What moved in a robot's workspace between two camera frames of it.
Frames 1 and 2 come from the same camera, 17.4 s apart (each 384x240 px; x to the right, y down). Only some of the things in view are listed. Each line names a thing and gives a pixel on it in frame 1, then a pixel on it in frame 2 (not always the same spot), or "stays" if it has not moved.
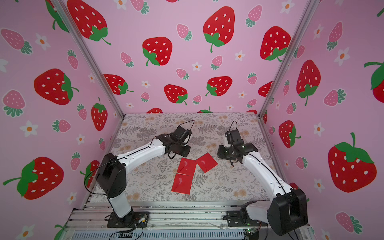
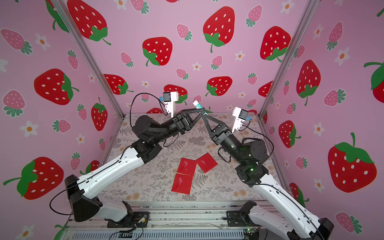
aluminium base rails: x=177 y=220 stays
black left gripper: x=186 y=153 -> x=181 y=124
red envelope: x=206 y=162 stays
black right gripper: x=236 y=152 -> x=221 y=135
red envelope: x=182 y=183 stays
